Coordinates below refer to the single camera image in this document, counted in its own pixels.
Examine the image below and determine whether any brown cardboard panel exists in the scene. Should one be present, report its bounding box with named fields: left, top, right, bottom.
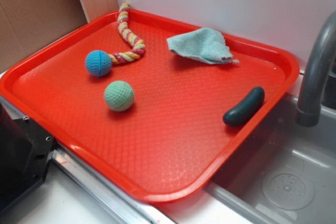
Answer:
left=1, top=0, right=87, bottom=72

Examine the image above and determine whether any grey faucet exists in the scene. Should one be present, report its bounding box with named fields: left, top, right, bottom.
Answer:
left=296, top=12, right=335, bottom=127

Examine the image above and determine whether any red plastic tray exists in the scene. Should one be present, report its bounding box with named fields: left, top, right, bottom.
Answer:
left=1, top=9, right=299, bottom=203

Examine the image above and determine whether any multicolour braided rope toy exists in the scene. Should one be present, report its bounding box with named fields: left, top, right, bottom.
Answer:
left=109, top=3, right=145, bottom=65

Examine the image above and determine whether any blue dimpled ball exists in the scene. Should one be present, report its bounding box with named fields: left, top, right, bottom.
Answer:
left=85, top=50, right=112, bottom=77

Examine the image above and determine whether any light blue cloth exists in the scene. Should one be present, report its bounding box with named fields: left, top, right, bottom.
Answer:
left=167, top=28, right=239, bottom=65

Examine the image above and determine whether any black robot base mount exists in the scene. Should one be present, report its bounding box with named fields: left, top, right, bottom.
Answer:
left=1, top=106, right=55, bottom=215

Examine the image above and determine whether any grey plastic sink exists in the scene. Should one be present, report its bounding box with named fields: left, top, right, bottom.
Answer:
left=159, top=79, right=335, bottom=223

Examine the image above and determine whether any green dimpled ball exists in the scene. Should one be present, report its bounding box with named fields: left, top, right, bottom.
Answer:
left=104, top=81, right=135, bottom=112

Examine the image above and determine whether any dark green toy cucumber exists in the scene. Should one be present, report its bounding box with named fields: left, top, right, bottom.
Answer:
left=223, top=87, right=265, bottom=127

